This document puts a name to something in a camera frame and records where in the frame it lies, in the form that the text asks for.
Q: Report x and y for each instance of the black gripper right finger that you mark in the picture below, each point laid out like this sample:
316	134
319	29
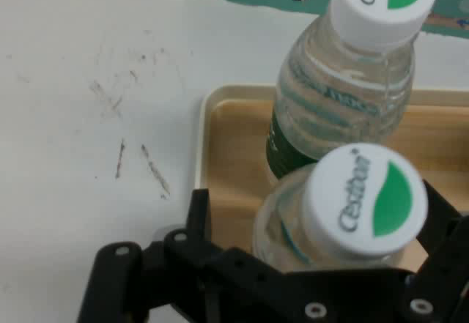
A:
447	264

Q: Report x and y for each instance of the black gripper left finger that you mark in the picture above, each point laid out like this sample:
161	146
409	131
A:
121	282

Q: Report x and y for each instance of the clear water bottle green label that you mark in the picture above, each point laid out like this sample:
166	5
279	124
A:
366	198
340	92

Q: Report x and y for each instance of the wooden tray with cream rim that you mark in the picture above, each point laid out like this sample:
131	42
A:
238	147

